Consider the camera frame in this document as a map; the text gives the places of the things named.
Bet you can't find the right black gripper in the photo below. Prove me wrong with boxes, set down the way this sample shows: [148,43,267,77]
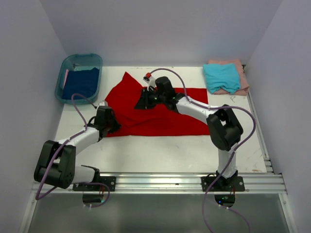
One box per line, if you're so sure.
[135,88,166,110]

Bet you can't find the red t shirt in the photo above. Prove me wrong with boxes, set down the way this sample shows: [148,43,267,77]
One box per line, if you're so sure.
[105,72,209,137]

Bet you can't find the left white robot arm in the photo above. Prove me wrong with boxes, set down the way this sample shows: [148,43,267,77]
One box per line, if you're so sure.
[34,106,121,191]

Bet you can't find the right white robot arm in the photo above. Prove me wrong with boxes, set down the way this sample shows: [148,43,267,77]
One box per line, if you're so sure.
[135,73,243,191]

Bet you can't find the dark blue t shirt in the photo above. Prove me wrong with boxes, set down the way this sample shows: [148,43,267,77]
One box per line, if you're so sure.
[62,67,99,100]

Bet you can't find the teal plastic bin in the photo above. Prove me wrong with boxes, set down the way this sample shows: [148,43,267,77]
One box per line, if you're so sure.
[54,53,103,105]

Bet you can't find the pink paper in bin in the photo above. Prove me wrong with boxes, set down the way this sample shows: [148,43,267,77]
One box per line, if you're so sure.
[63,69,69,89]

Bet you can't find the folded turquoise t shirt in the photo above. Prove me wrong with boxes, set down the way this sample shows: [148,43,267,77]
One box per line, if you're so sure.
[203,63,241,94]

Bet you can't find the folded pink t shirt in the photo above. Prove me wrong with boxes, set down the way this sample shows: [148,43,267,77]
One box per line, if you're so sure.
[207,59,249,96]

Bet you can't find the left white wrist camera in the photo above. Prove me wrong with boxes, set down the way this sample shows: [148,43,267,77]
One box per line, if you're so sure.
[98,100,108,107]

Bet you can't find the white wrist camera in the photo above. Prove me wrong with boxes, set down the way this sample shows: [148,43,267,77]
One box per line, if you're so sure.
[143,73,156,91]
[98,100,108,107]

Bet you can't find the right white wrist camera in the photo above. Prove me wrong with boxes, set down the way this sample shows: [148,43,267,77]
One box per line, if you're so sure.
[143,73,156,91]

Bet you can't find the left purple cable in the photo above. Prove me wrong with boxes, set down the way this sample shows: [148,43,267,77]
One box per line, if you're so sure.
[35,93,110,208]

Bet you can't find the purple cable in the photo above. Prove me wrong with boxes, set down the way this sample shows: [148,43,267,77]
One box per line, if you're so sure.
[150,68,257,233]
[35,93,110,208]

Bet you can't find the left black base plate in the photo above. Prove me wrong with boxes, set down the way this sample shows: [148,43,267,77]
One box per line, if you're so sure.
[72,176,116,192]

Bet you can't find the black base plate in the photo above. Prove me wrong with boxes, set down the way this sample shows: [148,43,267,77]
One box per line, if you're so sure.
[200,174,245,192]
[72,176,116,192]

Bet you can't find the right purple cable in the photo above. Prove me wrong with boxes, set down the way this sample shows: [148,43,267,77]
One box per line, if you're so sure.
[150,68,257,233]

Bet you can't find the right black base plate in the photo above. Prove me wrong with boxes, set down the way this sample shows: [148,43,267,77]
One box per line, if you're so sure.
[200,174,245,192]

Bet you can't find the aluminium mounting rail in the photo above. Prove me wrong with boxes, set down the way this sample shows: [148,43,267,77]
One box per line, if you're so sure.
[30,171,288,194]

